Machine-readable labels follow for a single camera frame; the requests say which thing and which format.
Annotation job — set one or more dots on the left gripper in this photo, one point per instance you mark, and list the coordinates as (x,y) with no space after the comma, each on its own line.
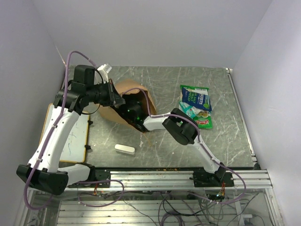
(114,97)

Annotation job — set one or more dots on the brown paper bag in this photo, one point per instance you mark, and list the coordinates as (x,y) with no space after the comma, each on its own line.
(139,105)

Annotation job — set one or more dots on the teal snack packet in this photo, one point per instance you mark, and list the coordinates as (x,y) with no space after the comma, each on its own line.
(187,109)

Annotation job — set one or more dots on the blue Burts chips bag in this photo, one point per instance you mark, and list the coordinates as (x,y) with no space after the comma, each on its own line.
(196,97)

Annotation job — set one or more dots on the green Cheetos chips bag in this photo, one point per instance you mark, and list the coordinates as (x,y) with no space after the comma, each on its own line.
(203,118)

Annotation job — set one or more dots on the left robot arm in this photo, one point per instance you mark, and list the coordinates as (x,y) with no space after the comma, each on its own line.
(42,172)

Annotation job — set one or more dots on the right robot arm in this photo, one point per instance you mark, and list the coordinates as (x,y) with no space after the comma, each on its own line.
(181,127)

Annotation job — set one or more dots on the white eraser block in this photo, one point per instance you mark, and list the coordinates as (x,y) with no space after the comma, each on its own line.
(125,149)

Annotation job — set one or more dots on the small whiteboard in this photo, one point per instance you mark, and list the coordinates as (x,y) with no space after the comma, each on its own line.
(75,147)

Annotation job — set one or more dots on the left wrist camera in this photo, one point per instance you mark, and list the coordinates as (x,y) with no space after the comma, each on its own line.
(104,71)

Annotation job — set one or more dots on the aluminium rail frame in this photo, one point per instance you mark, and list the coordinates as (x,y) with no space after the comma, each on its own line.
(154,179)

